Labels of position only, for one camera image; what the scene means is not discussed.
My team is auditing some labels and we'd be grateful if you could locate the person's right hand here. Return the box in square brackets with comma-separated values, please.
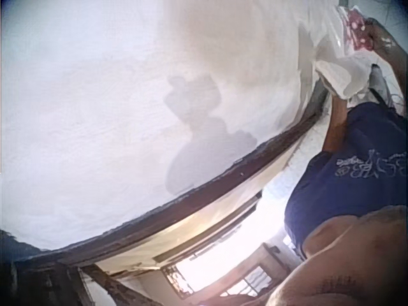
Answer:
[365, 17, 391, 52]

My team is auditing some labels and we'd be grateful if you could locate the large white bed sheet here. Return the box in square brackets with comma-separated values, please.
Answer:
[0, 0, 323, 252]

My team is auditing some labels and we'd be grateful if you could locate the red polka dot cloth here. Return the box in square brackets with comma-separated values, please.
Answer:
[341, 8, 375, 52]

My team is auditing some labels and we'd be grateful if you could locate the dark wooden bed frame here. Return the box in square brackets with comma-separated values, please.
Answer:
[12, 83, 331, 267]

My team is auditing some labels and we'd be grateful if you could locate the cream wooden panel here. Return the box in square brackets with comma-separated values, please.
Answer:
[95, 136, 309, 273]

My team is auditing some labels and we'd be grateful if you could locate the dark wooden furniture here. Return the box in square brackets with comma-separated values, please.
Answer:
[0, 254, 144, 306]

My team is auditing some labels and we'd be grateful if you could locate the window with metal grille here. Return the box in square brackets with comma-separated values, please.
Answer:
[159, 235, 289, 301]

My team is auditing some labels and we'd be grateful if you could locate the white cloth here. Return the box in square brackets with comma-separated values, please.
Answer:
[299, 0, 385, 109]

